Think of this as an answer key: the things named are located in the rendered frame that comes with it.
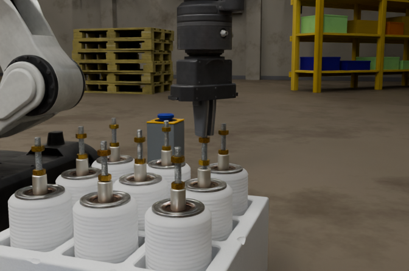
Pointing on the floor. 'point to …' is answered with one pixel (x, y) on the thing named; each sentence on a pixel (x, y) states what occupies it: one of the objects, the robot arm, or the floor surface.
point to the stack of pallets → (125, 59)
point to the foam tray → (257, 249)
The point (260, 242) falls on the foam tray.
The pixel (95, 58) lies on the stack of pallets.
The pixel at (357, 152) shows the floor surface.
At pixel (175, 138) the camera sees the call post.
